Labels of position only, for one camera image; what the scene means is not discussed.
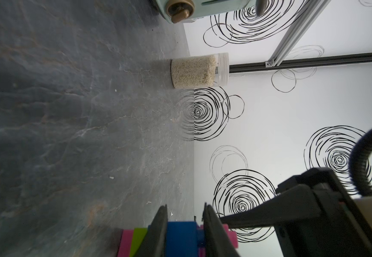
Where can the lime green lego brick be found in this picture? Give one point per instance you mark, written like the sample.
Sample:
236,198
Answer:
137,239

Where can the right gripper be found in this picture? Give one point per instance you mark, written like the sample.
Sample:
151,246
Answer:
315,217

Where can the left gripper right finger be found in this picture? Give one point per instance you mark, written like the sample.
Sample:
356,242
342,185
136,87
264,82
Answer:
217,242

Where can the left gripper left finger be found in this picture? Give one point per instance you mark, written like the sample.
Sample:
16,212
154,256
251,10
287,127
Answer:
154,242

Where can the clear jar with grains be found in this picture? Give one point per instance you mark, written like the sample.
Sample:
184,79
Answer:
200,71

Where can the mint green toaster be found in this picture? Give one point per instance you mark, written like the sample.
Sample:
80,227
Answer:
176,11

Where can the pink lego brick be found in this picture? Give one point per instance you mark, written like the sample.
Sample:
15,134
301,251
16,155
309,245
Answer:
231,237
125,243

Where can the long blue lego brick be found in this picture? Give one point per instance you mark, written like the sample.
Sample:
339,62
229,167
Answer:
184,239

